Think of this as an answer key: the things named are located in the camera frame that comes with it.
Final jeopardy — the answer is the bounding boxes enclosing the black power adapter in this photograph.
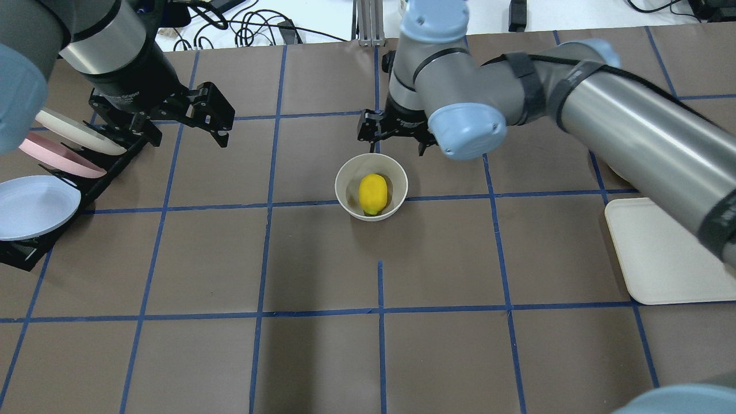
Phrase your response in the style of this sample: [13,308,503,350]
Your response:
[508,0,528,32]

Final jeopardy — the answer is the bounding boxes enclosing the blue plate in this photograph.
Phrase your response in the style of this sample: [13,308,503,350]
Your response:
[1,175,82,242]

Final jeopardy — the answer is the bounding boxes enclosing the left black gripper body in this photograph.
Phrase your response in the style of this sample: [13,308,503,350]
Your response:
[88,69,202,148]

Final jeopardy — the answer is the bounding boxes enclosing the cream rectangular tray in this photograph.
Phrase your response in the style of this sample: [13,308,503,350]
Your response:
[604,197,735,305]

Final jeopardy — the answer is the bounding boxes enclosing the cream plate in rack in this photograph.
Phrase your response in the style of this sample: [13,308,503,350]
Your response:
[35,108,127,156]

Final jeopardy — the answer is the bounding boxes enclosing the aluminium frame post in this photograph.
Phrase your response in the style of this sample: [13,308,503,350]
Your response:
[351,1,386,47]

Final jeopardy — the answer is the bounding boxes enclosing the black dish rack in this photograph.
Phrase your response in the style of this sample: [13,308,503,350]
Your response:
[1,109,162,271]

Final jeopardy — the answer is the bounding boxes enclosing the pink plate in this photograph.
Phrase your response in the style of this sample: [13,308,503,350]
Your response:
[18,132,107,179]

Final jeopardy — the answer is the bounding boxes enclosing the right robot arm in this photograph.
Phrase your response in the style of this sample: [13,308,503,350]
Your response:
[358,1,734,265]

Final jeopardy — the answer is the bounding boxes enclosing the yellow lemon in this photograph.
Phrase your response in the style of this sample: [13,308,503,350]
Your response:
[358,174,389,216]

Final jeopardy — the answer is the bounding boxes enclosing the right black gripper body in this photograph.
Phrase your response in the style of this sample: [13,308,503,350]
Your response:
[357,96,438,156]

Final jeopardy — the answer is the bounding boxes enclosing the white ceramic bowl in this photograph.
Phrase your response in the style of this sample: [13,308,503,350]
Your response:
[333,153,408,222]

